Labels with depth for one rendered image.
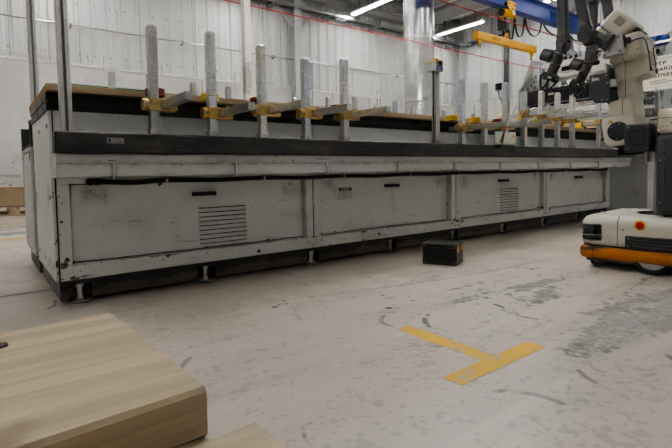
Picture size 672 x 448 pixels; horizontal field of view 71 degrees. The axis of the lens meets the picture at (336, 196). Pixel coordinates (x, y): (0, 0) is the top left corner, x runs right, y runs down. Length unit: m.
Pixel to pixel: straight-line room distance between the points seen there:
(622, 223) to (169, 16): 8.80
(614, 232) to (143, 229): 2.32
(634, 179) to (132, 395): 5.76
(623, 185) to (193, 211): 4.68
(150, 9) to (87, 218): 8.01
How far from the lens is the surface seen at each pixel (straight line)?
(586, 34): 2.96
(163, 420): 0.22
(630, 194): 5.89
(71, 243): 2.24
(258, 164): 2.28
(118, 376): 0.25
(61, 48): 2.05
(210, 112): 2.16
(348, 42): 12.23
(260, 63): 2.31
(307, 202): 2.65
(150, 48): 2.13
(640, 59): 3.05
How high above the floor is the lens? 0.54
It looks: 3 degrees down
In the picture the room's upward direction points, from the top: 1 degrees counter-clockwise
